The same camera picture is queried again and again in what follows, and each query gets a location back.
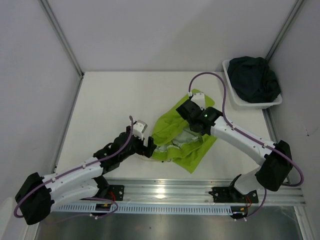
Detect lime green shorts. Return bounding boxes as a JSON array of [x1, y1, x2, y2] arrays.
[[151, 95, 217, 174]]

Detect dark green shorts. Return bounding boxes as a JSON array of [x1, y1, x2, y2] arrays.
[[227, 56, 281, 104]]

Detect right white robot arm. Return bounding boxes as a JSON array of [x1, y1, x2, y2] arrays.
[[176, 99, 293, 202]]

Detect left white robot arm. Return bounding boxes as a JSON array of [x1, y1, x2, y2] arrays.
[[13, 120, 157, 225]]

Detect white plastic basket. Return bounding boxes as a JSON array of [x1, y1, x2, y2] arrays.
[[222, 59, 283, 110]]

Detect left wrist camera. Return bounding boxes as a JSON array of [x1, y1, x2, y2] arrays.
[[132, 120, 148, 140]]

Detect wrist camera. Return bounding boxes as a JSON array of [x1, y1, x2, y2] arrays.
[[132, 120, 148, 140], [188, 91, 206, 110]]

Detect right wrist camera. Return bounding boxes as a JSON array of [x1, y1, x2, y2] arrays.
[[188, 91, 206, 110]]

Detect aluminium mounting rail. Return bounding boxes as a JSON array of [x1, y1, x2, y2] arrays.
[[107, 177, 306, 207]]

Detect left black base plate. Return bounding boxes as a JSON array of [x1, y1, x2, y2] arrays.
[[95, 185, 125, 202]]

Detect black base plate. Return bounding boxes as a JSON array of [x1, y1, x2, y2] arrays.
[[95, 185, 125, 202], [208, 186, 259, 204]]

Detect perforated cable tray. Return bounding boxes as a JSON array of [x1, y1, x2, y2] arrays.
[[55, 203, 233, 216]]

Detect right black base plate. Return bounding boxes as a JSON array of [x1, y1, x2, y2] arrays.
[[208, 186, 259, 204]]

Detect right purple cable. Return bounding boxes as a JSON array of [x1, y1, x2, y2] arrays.
[[187, 71, 305, 222]]

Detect right aluminium frame post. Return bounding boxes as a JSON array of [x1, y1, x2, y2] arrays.
[[265, 0, 307, 63]]

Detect aluminium frame post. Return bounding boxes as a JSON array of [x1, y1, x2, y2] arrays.
[[38, 0, 84, 77], [265, 0, 307, 63]]

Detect left aluminium frame post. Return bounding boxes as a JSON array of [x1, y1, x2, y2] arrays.
[[38, 0, 84, 77]]

